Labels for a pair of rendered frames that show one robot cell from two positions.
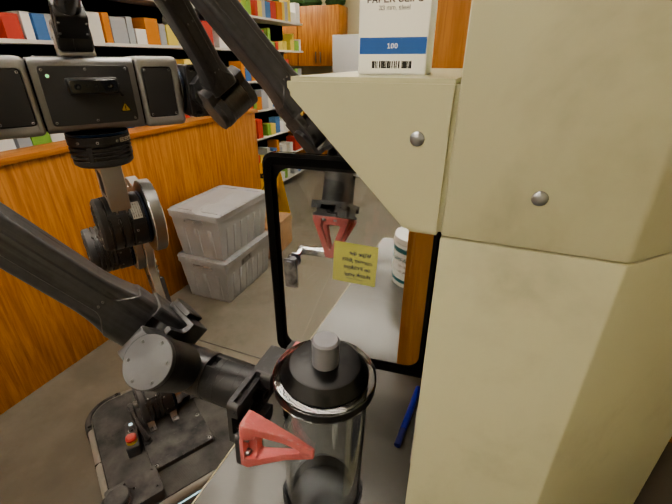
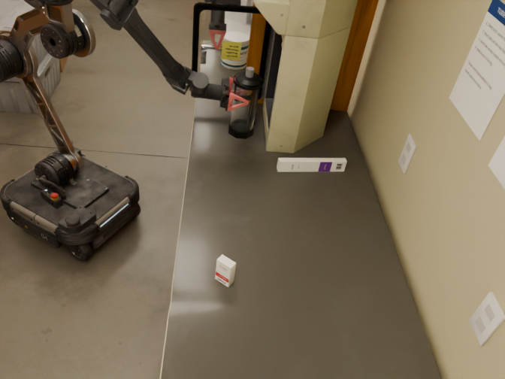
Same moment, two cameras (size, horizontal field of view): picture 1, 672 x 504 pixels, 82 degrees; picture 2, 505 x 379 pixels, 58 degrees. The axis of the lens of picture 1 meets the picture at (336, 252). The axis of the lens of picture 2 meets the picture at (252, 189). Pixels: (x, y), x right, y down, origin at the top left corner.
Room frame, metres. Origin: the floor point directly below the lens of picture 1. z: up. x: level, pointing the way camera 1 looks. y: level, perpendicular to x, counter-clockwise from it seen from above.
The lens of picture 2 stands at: (-1.04, 0.68, 1.99)
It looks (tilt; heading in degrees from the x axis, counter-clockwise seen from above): 40 degrees down; 331
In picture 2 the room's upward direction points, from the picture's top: 9 degrees clockwise
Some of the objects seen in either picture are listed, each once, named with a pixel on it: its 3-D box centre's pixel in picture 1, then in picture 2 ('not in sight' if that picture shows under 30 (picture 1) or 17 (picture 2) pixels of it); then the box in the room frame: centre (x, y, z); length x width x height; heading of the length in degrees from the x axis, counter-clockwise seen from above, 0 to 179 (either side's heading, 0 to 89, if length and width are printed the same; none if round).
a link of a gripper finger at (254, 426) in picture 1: (279, 427); (235, 99); (0.29, 0.06, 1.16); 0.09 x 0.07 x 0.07; 70
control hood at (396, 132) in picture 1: (412, 125); (267, 1); (0.41, -0.08, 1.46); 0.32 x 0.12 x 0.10; 158
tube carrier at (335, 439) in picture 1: (323, 438); (244, 105); (0.31, 0.01, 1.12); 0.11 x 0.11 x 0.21
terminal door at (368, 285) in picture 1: (352, 273); (229, 55); (0.58, -0.03, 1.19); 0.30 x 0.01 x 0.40; 73
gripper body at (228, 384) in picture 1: (239, 385); (216, 92); (0.35, 0.12, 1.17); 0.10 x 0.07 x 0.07; 160
